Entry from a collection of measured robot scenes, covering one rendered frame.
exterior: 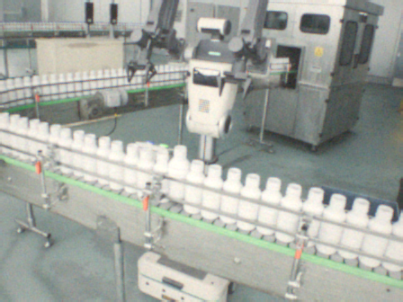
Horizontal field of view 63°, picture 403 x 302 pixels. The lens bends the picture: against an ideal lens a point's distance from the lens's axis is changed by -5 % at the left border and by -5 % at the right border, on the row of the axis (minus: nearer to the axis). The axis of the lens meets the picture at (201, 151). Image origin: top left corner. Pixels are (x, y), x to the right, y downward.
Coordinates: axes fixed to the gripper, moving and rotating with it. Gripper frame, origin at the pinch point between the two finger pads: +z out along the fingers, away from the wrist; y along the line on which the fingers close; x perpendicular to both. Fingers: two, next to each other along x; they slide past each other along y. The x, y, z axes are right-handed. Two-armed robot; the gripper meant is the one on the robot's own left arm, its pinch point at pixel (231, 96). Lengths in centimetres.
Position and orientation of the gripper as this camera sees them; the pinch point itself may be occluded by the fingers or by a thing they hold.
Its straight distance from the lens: 136.2
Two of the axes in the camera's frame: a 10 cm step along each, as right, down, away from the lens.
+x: 2.9, 2.2, 9.3
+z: -2.4, 9.6, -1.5
